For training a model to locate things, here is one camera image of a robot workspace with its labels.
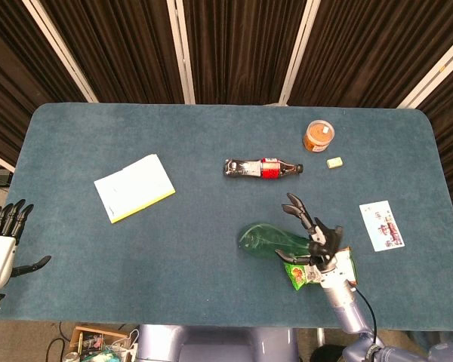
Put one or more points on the small pale yellow eraser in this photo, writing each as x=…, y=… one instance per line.
x=334, y=162

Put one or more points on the orange round plastic jar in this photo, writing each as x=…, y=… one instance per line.
x=318, y=135

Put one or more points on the white notepad with yellow edge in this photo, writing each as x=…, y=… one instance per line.
x=134, y=186

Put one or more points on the cola bottle with red label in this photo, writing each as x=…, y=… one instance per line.
x=249, y=168

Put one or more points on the blue carpet table mat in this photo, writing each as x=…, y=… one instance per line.
x=173, y=264

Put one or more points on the metal table leg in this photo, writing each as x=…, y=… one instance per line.
x=320, y=336

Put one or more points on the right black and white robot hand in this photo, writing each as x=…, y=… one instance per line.
x=334, y=269

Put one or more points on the cardboard box with clutter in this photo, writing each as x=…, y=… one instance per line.
x=94, y=341

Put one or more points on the printed photo card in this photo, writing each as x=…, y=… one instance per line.
x=382, y=225

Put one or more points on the right silver purple robot arm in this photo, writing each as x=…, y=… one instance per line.
x=347, y=309

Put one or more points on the green transparent spray bottle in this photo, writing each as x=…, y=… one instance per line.
x=264, y=239

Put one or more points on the green and white snack bag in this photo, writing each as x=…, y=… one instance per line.
x=296, y=277

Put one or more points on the purple robot base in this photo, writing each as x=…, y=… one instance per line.
x=219, y=345

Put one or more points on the dark brown curtain panel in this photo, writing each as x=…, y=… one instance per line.
x=451, y=132
x=117, y=49
x=15, y=83
x=241, y=49
x=370, y=49

